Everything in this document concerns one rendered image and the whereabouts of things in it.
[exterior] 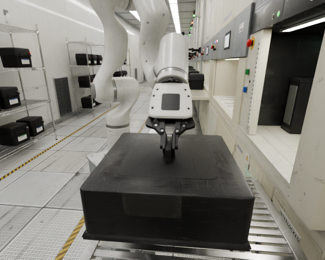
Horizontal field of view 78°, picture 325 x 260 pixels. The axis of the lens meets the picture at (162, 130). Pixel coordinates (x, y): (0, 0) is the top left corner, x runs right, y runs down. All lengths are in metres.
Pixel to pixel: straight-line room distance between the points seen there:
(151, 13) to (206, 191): 0.49
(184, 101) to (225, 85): 2.23
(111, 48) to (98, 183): 0.66
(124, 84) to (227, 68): 1.87
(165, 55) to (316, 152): 0.43
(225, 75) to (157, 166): 2.34
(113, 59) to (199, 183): 0.70
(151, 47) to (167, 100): 0.24
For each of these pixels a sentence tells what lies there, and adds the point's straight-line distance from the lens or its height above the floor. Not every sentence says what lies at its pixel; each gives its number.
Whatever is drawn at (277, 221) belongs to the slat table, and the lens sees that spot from 0.81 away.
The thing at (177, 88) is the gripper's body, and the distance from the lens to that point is 0.49.
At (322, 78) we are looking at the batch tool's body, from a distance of 0.59.
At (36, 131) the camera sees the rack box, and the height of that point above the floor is 0.25.
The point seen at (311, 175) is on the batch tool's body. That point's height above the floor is 0.99.
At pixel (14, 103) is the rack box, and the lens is 3.34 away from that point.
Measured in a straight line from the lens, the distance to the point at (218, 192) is 0.35.
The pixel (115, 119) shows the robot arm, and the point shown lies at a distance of 1.00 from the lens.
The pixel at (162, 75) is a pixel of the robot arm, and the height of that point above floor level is 1.22.
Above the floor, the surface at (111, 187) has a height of 1.05.
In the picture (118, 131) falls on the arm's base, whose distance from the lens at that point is 1.01.
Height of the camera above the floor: 1.25
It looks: 19 degrees down
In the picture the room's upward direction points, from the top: straight up
